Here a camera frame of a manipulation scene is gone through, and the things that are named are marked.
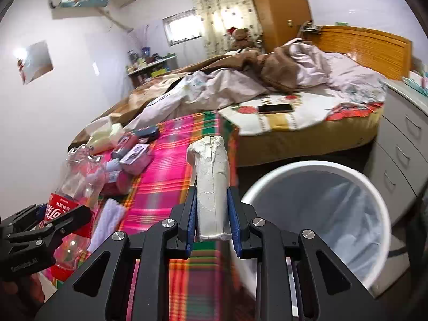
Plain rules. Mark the lilac floral pillow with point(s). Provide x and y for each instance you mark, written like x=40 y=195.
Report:
x=357 y=77

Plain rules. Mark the brown teddy bear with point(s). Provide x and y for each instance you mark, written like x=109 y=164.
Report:
x=240 y=36

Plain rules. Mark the patterned curtain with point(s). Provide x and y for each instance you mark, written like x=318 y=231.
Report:
x=220 y=10

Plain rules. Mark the dried branches in vase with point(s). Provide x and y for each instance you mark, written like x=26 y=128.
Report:
x=143 y=38

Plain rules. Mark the white tissue pack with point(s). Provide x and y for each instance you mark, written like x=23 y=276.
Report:
x=103 y=135

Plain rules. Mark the window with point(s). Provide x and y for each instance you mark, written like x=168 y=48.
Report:
x=182 y=26

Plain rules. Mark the lilac duvet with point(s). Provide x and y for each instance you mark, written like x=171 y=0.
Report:
x=217 y=87

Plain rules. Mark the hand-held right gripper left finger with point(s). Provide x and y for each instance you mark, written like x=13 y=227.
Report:
x=190 y=222

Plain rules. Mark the dark blue packet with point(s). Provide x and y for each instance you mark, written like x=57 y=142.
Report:
x=146 y=133

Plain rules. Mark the grey drawer nightstand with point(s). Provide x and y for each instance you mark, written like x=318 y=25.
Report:
x=401 y=133

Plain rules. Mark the clear plastic bin liner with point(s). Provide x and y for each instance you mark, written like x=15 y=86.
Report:
x=334 y=207

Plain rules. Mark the pink green plaid blanket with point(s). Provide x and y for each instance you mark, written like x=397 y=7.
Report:
x=167 y=174

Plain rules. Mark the white paper roll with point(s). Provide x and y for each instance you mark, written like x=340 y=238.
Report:
x=210 y=180

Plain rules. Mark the black smartphone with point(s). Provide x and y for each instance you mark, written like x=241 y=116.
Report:
x=275 y=108

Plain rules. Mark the wooden headboard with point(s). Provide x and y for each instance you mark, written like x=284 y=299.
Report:
x=367 y=50

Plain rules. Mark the bed with floral sheet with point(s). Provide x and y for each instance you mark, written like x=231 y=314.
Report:
x=284 y=125

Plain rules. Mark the white printed paper cup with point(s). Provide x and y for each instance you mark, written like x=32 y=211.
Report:
x=115 y=184

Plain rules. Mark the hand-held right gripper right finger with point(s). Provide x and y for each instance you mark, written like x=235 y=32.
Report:
x=235 y=229

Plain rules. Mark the power strip with chargers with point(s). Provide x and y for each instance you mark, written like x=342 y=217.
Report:
x=310 y=28

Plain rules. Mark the brown blanket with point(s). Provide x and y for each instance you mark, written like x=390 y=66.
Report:
x=277 y=70

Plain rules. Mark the white shelf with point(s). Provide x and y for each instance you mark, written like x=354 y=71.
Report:
x=157 y=65

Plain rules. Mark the person's left hand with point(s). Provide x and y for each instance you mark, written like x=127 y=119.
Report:
x=23 y=292

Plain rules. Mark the row of bottles and boxes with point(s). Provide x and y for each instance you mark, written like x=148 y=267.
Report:
x=147 y=58

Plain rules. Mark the white round trash bin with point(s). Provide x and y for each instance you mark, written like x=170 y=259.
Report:
x=301 y=165

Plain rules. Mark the pile of small boxes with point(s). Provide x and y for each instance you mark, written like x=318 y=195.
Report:
x=418 y=80

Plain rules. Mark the wooden wardrobe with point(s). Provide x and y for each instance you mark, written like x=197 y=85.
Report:
x=277 y=6

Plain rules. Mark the white air conditioner pipe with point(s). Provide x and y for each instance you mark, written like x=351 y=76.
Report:
x=115 y=21

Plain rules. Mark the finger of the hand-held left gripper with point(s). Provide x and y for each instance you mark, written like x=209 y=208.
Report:
x=67 y=222
x=23 y=217

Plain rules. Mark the white foam net sleeve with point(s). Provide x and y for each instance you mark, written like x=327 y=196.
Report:
x=108 y=220

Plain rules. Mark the glossy wall poster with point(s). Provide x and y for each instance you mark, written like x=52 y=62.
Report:
x=35 y=60

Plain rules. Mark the clear red-label plastic bottle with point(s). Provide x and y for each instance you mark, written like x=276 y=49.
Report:
x=80 y=180

